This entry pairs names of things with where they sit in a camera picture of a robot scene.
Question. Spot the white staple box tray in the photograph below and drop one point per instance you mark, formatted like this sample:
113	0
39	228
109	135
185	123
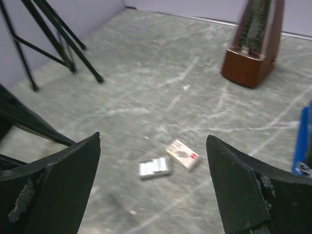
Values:
155	167

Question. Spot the brown wooden metronome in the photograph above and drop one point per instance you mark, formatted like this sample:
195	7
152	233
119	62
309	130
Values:
251	55

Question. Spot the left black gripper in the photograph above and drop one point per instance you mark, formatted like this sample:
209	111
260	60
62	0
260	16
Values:
14	113

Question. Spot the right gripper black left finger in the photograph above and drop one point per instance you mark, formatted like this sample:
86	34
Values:
49	195

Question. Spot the blue metal stapler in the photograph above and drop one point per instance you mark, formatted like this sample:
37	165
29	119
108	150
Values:
302	159

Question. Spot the white staple box sleeve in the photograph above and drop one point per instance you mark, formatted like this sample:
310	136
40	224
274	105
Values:
182	155

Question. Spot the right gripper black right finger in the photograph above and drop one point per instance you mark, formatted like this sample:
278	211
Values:
254	197

